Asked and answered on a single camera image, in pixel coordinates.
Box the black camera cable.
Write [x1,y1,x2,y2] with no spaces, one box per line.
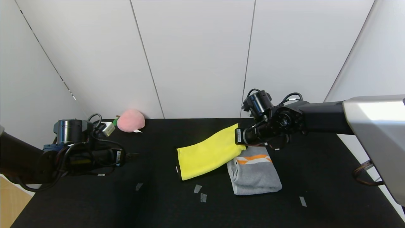
[246,88,303,106]
[14,113,127,192]

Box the black cable loop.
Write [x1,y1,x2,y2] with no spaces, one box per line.
[352,159,385,187]

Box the white baseboard strip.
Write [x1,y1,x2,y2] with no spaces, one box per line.
[0,176,34,197]

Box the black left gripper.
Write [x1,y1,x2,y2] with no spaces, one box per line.
[92,148,140,167]

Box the pink plush peach toy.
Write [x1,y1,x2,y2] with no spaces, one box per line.
[112,109,146,133]

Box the black left camera cable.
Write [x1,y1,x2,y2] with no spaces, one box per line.
[14,113,127,192]

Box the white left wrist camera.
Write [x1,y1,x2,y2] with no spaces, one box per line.
[101,122,116,137]

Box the black right camera cable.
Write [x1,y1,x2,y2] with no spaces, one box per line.
[246,88,303,106]

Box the grey towel with orange marks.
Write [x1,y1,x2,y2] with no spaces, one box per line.
[227,146,283,196]

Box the yellow microfibre towel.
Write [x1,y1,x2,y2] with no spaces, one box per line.
[176,123,247,181]

